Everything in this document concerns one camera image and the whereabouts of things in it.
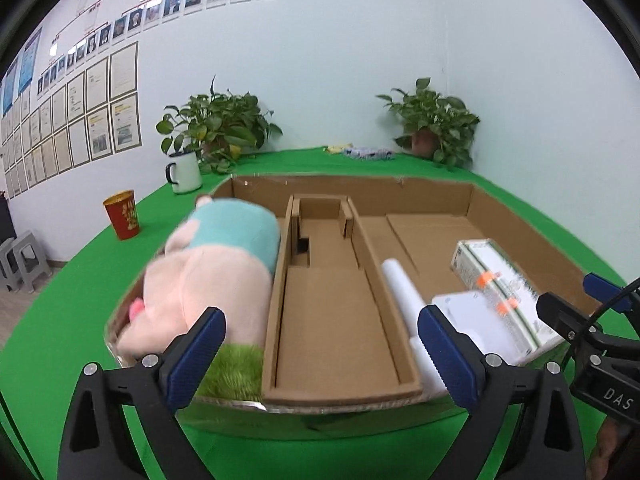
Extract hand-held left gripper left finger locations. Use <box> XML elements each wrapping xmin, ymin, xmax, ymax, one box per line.
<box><xmin>57</xmin><ymin>306</ymin><xmax>227</xmax><ymax>480</ymax></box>

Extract group of framed certificates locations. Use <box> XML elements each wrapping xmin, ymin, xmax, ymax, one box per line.
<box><xmin>0</xmin><ymin>41</ymin><xmax>143</xmax><ymax>202</ymax></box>

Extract large potted green plant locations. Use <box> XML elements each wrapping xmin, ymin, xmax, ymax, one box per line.
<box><xmin>156</xmin><ymin>76</ymin><xmax>284</xmax><ymax>175</ymax></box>

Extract white carton with orange stickers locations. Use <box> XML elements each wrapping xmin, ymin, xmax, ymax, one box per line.
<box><xmin>451</xmin><ymin>238</ymin><xmax>568</xmax><ymax>357</ymax></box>

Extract dark cabinet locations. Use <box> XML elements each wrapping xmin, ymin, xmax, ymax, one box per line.
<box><xmin>0</xmin><ymin>195</ymin><xmax>17</xmax><ymax>244</ymax></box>

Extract white enamel mug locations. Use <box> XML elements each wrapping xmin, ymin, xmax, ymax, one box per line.
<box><xmin>165</xmin><ymin>150</ymin><xmax>203</xmax><ymax>195</ymax></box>

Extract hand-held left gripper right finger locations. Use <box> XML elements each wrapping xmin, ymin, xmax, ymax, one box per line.
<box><xmin>417</xmin><ymin>304</ymin><xmax>586</xmax><ymax>480</ymax></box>

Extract white box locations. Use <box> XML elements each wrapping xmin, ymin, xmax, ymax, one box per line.
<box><xmin>431</xmin><ymin>290</ymin><xmax>551</xmax><ymax>367</ymax></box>

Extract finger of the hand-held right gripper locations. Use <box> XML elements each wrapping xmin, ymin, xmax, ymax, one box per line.
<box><xmin>583</xmin><ymin>272</ymin><xmax>640</xmax><ymax>339</ymax></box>
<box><xmin>536</xmin><ymin>292</ymin><xmax>640</xmax><ymax>421</ymax></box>

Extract green plant in terracotta pot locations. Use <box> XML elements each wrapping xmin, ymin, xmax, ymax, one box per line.
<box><xmin>376</xmin><ymin>77</ymin><xmax>481</xmax><ymax>170</ymax></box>

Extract patterned cloth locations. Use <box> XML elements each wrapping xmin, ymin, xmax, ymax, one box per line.
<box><xmin>345</xmin><ymin>146</ymin><xmax>397</xmax><ymax>161</ymax></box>

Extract person's right hand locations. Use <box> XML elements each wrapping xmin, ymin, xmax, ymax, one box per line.
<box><xmin>587</xmin><ymin>415</ymin><xmax>629</xmax><ymax>480</ymax></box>

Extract black braided cable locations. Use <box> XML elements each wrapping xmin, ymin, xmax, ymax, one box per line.
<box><xmin>565</xmin><ymin>275</ymin><xmax>640</xmax><ymax>361</ymax></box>

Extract white paper roll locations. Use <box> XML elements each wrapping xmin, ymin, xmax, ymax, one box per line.
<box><xmin>382</xmin><ymin>258</ymin><xmax>451</xmax><ymax>401</ymax></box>

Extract blue framed notice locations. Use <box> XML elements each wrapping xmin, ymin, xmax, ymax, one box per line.
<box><xmin>2</xmin><ymin>59</ymin><xmax>19</xmax><ymax>117</ymax></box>
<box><xmin>19</xmin><ymin>30</ymin><xmax>44</xmax><ymax>94</ymax></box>

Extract cardboard box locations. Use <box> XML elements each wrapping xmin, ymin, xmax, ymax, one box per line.
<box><xmin>104</xmin><ymin>174</ymin><xmax>601</xmax><ymax>442</ymax></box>

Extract pink plush pig toy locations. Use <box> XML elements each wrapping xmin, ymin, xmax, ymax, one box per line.
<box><xmin>116</xmin><ymin>195</ymin><xmax>281</xmax><ymax>402</ymax></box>

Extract grey plastic stool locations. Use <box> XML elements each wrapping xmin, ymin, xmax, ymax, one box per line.
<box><xmin>0</xmin><ymin>239</ymin><xmax>23</xmax><ymax>292</ymax></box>
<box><xmin>12</xmin><ymin>231</ymin><xmax>53</xmax><ymax>294</ymax></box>

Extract red paper cup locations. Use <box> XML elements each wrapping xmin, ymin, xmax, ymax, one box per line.
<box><xmin>102</xmin><ymin>190</ymin><xmax>141</xmax><ymax>241</ymax></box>

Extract cardboard insert tray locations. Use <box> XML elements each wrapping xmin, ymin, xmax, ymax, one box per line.
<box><xmin>261</xmin><ymin>192</ymin><xmax>424</xmax><ymax>407</ymax></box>

